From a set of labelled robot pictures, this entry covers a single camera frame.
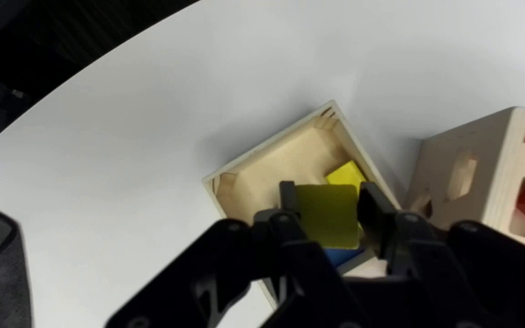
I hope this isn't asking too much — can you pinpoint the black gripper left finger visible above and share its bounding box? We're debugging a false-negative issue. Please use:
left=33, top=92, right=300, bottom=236
left=278, top=178, right=307, bottom=244

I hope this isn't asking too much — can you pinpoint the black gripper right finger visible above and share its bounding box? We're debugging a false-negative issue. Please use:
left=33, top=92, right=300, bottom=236
left=356, top=180, right=400, bottom=260

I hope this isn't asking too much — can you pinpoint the yellow square block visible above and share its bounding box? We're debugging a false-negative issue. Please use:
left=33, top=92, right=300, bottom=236
left=292, top=182, right=363, bottom=251

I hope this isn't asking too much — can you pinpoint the wooden shape sorter cube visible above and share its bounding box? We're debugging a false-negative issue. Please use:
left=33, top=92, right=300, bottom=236
left=404, top=103, right=525, bottom=247

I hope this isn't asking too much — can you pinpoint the open wooden tray box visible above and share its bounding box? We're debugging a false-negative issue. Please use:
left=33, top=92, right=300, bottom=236
left=203, top=98, right=405, bottom=306

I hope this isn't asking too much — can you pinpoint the blue block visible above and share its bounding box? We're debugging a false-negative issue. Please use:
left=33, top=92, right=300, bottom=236
left=322, top=245, right=371, bottom=273

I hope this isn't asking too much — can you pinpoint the small yellow block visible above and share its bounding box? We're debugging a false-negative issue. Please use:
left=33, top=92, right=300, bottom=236
left=323, top=158, right=369, bottom=189

